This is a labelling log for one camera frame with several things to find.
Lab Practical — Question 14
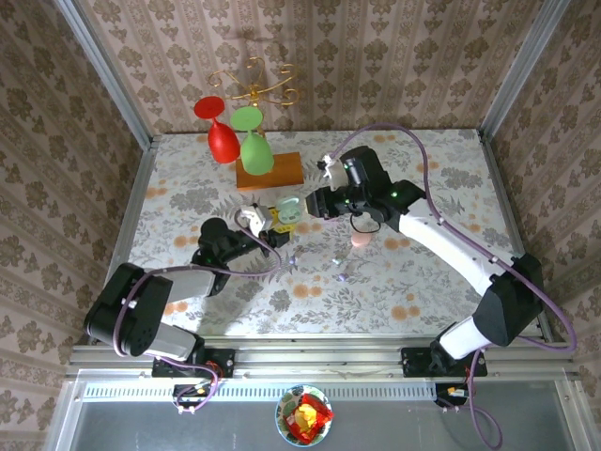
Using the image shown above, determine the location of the mint green earbud charging case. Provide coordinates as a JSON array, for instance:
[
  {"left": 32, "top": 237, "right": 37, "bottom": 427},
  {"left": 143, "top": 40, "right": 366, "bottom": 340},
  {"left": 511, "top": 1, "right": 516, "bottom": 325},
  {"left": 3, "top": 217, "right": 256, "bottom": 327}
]
[{"left": 273, "top": 194, "right": 305, "bottom": 226}]

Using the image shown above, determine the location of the green wine glass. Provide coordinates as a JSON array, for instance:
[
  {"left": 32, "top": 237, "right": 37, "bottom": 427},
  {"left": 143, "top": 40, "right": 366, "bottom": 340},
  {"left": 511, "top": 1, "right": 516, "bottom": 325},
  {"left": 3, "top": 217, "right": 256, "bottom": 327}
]
[{"left": 229, "top": 105, "right": 275, "bottom": 177}]

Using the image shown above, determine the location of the red wine glass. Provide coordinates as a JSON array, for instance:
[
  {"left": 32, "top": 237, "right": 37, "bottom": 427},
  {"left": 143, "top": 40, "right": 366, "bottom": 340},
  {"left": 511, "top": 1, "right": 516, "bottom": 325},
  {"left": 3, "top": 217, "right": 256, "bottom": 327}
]
[{"left": 193, "top": 95, "right": 241, "bottom": 164}]

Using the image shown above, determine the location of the floral patterned table cover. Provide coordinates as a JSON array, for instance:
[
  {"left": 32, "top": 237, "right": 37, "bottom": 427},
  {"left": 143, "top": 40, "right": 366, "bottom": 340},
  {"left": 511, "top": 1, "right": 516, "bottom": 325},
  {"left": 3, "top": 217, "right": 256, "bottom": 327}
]
[{"left": 115, "top": 129, "right": 541, "bottom": 339}]

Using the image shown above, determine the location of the black power connector block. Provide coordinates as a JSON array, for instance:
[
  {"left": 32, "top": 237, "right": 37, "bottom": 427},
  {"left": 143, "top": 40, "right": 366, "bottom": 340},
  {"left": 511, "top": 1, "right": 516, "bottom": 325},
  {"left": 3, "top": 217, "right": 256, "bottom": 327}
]
[
  {"left": 172, "top": 382, "right": 213, "bottom": 410},
  {"left": 434, "top": 382, "right": 470, "bottom": 409}
]

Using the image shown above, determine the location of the red snack packet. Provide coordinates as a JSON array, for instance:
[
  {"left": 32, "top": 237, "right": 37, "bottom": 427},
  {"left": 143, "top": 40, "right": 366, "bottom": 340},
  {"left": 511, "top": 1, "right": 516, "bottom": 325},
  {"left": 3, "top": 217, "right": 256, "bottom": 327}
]
[{"left": 285, "top": 393, "right": 335, "bottom": 443}]

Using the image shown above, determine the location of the patterned bowl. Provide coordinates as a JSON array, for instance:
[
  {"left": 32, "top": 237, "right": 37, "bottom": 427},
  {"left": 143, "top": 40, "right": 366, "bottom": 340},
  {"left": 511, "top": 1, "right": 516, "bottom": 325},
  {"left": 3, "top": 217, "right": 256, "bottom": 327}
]
[{"left": 274, "top": 383, "right": 334, "bottom": 447}]

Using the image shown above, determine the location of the grey metal shelf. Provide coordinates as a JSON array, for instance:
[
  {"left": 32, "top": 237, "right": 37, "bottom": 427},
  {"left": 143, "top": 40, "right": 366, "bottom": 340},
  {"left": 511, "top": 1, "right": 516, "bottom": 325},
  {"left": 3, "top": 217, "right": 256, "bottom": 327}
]
[{"left": 44, "top": 375, "right": 601, "bottom": 451}]

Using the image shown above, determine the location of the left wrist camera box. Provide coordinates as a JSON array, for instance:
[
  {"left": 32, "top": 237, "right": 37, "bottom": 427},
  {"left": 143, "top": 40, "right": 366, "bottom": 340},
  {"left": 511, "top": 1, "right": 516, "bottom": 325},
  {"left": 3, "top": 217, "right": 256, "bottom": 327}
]
[{"left": 238, "top": 204, "right": 269, "bottom": 238}]

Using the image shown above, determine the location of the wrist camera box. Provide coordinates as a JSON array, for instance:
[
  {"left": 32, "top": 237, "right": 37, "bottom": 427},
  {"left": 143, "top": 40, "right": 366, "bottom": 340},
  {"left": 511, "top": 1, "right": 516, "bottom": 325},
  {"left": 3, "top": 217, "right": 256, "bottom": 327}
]
[
  {"left": 238, "top": 204, "right": 269, "bottom": 238},
  {"left": 316, "top": 153, "right": 348, "bottom": 192}
]

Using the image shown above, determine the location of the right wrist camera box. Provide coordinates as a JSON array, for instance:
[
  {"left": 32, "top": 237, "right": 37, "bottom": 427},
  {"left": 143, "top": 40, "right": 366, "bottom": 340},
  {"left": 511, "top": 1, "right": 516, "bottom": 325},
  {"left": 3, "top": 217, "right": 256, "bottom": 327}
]
[{"left": 316, "top": 153, "right": 348, "bottom": 192}]

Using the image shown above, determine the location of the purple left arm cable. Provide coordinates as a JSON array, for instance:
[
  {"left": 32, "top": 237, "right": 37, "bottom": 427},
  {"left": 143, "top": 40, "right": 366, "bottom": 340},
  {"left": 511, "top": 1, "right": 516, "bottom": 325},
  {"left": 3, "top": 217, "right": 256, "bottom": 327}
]
[{"left": 112, "top": 210, "right": 283, "bottom": 415}]

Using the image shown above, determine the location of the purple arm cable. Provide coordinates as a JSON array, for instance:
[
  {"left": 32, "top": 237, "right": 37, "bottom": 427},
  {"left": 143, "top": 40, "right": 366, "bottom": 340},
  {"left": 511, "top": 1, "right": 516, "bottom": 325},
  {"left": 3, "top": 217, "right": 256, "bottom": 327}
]
[
  {"left": 331, "top": 122, "right": 578, "bottom": 447},
  {"left": 112, "top": 210, "right": 283, "bottom": 415}
]

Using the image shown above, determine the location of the gold wire rack wooden base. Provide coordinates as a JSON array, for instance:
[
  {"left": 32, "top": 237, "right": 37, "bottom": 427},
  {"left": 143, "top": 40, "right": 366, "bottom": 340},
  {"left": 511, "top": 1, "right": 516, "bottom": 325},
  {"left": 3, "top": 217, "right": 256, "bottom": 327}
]
[{"left": 208, "top": 55, "right": 305, "bottom": 193}]

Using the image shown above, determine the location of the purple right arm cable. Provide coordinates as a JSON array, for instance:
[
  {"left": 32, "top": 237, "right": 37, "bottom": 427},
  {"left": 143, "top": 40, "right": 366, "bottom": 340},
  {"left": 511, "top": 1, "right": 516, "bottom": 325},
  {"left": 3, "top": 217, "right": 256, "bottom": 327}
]
[{"left": 331, "top": 122, "right": 578, "bottom": 447}]

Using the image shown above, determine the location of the aluminium side rail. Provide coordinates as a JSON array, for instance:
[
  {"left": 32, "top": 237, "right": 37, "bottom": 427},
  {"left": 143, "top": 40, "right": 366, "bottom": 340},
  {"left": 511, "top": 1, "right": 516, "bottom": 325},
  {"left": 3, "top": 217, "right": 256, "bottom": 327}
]
[
  {"left": 477, "top": 131, "right": 556, "bottom": 342},
  {"left": 100, "top": 134, "right": 159, "bottom": 342}
]

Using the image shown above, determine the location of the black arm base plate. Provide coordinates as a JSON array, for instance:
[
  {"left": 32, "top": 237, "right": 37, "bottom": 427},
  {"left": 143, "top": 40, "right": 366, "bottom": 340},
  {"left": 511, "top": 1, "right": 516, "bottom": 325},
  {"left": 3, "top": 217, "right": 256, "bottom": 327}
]
[
  {"left": 401, "top": 346, "right": 488, "bottom": 378},
  {"left": 152, "top": 348, "right": 236, "bottom": 379}
]

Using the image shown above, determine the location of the aluminium front rail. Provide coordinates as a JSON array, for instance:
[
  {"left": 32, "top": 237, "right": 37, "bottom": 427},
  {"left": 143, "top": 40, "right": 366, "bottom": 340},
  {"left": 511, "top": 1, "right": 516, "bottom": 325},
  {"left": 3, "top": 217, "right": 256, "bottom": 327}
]
[{"left": 65, "top": 334, "right": 583, "bottom": 380}]

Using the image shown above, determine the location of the white slotted cable duct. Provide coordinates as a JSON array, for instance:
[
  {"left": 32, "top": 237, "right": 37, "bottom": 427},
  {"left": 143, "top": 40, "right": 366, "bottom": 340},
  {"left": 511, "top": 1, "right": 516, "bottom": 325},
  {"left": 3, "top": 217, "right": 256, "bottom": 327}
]
[{"left": 82, "top": 379, "right": 438, "bottom": 401}]

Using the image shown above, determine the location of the aluminium corner post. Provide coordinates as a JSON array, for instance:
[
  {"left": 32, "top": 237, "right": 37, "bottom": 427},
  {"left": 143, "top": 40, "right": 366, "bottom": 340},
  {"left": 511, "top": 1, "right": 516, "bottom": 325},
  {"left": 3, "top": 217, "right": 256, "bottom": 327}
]
[
  {"left": 53, "top": 0, "right": 155, "bottom": 150},
  {"left": 477, "top": 0, "right": 573, "bottom": 142}
]

